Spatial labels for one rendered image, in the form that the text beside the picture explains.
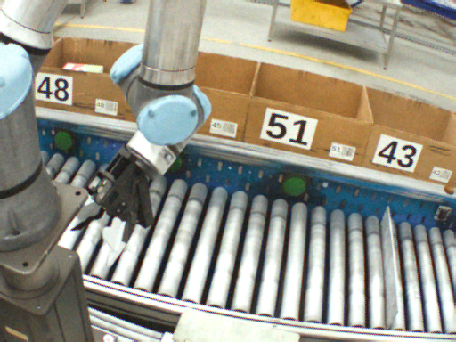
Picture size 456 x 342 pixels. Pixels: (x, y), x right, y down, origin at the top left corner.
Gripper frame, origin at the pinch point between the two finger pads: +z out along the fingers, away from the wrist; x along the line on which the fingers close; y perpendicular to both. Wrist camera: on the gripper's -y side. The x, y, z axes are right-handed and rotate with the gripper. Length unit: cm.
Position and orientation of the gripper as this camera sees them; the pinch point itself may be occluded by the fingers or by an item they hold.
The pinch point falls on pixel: (89, 249)
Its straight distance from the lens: 98.0
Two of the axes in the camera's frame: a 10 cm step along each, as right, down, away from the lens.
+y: -4.3, -5.2, -7.4
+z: -5.9, 7.8, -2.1
